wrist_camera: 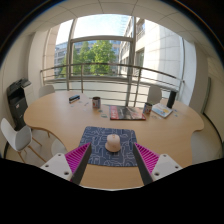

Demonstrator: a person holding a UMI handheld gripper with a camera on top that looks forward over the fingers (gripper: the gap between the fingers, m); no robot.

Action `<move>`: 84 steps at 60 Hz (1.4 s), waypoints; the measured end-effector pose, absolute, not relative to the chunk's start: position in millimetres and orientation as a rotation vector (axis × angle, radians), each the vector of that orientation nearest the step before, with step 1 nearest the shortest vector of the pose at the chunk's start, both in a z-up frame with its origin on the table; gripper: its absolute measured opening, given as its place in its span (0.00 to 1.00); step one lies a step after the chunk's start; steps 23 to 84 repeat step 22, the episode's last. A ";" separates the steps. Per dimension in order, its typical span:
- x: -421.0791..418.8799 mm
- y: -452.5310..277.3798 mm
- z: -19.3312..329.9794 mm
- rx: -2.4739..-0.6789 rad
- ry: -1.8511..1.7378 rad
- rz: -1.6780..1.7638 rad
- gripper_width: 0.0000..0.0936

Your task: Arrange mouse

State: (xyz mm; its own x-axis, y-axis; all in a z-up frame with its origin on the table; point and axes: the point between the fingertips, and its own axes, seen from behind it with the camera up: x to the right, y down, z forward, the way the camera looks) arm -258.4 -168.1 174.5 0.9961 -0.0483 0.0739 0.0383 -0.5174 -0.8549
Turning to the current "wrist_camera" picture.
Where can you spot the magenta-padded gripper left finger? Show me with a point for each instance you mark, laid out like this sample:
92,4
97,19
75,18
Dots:
58,165

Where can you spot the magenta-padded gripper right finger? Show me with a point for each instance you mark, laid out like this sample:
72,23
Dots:
165,165

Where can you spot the beige computer mouse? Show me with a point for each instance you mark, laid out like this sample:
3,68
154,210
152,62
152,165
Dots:
113,143

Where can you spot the blue-grey patterned mouse pad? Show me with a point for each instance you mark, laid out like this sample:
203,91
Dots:
95,136

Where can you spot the white chair with wooden legs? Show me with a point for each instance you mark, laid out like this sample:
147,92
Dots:
16,136

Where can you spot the white illustrated booklet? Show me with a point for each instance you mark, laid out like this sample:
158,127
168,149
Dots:
162,110

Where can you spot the red and grey magazine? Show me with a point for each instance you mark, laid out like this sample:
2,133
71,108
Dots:
128,113

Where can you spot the black cylindrical bottle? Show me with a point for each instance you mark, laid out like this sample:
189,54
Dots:
171,99

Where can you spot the small black rectangular case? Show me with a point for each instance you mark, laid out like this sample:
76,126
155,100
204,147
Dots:
74,98

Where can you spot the black office printer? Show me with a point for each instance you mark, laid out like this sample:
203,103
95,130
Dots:
16,103

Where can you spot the metal balcony railing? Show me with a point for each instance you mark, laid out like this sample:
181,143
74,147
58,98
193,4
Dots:
100,65

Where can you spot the green tree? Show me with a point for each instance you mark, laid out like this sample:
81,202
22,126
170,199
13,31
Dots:
100,55

